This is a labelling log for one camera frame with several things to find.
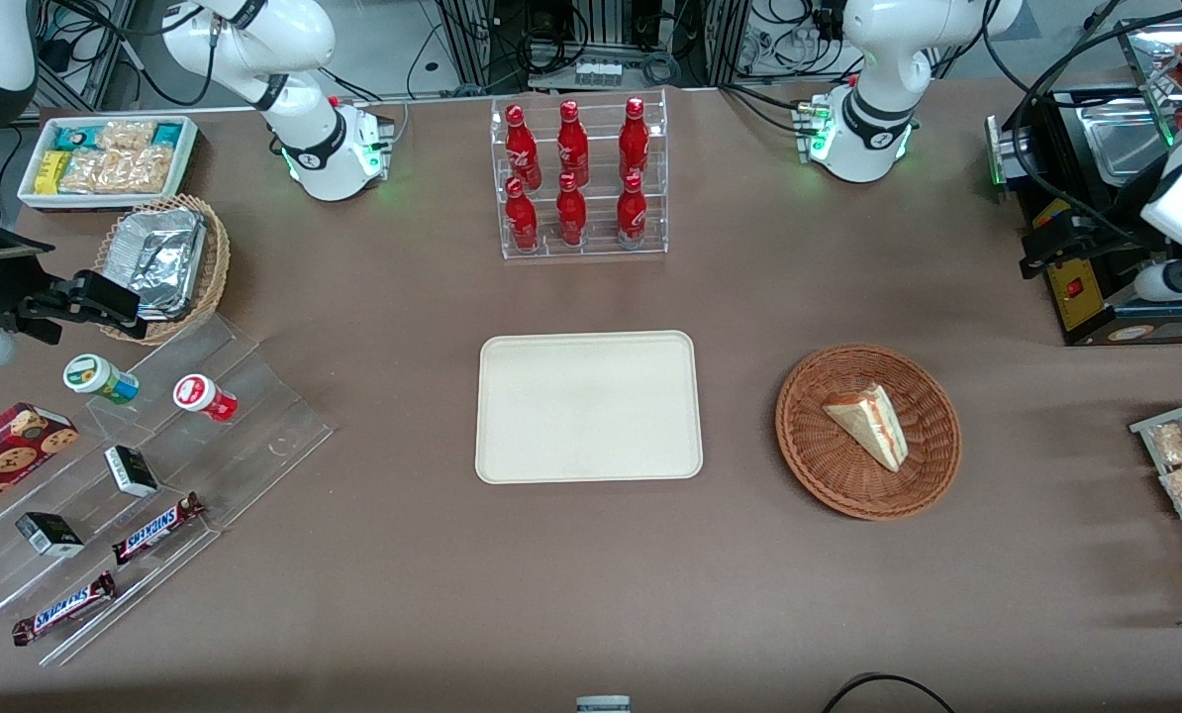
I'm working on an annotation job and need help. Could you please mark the steel oven tray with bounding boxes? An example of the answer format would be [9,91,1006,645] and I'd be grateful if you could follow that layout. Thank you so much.
[1078,96,1178,186]

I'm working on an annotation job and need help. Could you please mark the light wicker basket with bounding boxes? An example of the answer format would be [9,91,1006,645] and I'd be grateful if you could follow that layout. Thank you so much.
[94,193,232,347]

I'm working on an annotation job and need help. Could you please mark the wrapped triangle sandwich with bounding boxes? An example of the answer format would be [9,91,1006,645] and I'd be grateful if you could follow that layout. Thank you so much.
[822,384,911,473]

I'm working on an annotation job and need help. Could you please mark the round brown wicker basket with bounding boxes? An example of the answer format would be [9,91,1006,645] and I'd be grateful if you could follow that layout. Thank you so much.
[775,343,963,522]

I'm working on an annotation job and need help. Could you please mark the cream plastic tray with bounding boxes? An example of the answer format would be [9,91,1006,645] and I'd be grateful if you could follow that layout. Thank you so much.
[475,330,705,485]

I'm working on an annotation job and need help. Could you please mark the green lid yoghurt cup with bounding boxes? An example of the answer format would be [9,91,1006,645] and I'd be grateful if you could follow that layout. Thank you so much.
[62,354,141,406]

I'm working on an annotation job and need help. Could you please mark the black countertop oven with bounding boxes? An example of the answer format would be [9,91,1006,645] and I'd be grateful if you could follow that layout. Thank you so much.
[985,15,1182,348]

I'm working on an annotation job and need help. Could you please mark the silver foil packets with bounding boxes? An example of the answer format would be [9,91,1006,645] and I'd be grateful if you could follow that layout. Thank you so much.
[126,207,208,322]

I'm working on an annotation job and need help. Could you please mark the white rectangular bin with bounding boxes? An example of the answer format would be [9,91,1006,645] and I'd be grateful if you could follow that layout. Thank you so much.
[17,114,201,215]

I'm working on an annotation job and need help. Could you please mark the red lid yoghurt cup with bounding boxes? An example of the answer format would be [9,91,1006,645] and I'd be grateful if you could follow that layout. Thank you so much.
[172,373,240,424]

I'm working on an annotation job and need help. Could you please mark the clear cracker bag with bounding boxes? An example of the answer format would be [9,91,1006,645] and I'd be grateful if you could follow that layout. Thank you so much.
[59,148,174,196]
[94,120,158,153]

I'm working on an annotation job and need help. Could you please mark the red chocolate chip cookie box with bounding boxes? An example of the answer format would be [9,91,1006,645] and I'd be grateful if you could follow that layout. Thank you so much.
[0,401,80,527]

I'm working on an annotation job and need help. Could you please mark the small black carton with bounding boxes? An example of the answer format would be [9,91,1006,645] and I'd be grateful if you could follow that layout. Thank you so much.
[103,445,160,498]
[14,511,86,559]

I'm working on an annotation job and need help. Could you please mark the clear acrylic step shelf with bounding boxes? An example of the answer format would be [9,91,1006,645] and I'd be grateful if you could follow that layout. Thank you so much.
[0,312,337,667]

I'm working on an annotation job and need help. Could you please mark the Snickers bar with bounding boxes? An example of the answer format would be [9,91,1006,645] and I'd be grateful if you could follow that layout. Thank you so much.
[110,492,207,566]
[11,571,118,648]

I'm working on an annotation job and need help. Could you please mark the red cola bottle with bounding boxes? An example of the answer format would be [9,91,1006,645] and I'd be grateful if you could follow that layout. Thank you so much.
[616,171,649,247]
[618,97,651,184]
[505,178,541,254]
[556,99,591,187]
[555,173,590,250]
[504,104,543,191]

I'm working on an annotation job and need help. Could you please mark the clear acrylic bottle rack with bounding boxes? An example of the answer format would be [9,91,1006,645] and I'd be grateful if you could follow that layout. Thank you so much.
[489,88,670,261]

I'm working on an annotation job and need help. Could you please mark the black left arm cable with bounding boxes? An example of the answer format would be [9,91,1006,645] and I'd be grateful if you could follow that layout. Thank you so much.
[981,0,1182,254]

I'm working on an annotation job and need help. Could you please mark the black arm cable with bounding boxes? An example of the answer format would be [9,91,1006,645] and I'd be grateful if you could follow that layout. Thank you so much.
[106,0,255,108]
[981,0,1182,254]

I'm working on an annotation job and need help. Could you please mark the grey wire rack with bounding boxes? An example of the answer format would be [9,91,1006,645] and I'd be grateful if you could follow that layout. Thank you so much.
[1130,393,1182,607]

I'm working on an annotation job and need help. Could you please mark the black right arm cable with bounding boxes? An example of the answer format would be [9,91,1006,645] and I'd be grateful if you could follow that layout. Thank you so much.
[106,0,255,108]

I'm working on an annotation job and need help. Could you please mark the black table cable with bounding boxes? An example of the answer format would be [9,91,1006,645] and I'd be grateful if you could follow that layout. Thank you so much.
[820,672,958,713]

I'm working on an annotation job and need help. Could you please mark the aluminium equipment frame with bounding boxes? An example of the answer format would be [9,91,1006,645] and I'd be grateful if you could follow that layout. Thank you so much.
[437,0,752,92]

